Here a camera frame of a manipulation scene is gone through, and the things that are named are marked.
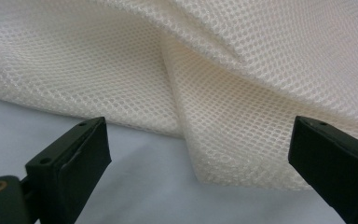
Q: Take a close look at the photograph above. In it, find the cream towel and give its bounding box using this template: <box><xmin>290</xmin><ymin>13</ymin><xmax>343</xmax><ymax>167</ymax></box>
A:
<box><xmin>0</xmin><ymin>0</ymin><xmax>358</xmax><ymax>191</ymax></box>

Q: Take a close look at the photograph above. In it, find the light blue table mat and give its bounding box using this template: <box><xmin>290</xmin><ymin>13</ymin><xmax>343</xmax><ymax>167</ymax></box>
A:
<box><xmin>0</xmin><ymin>94</ymin><xmax>347</xmax><ymax>224</ymax></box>

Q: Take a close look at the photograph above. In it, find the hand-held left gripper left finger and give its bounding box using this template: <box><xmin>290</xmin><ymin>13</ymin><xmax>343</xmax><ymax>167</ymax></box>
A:
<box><xmin>25</xmin><ymin>116</ymin><xmax>113</xmax><ymax>224</ymax></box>

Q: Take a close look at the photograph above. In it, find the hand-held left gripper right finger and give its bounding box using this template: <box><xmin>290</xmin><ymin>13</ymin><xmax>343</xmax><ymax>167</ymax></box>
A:
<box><xmin>287</xmin><ymin>115</ymin><xmax>358</xmax><ymax>224</ymax></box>

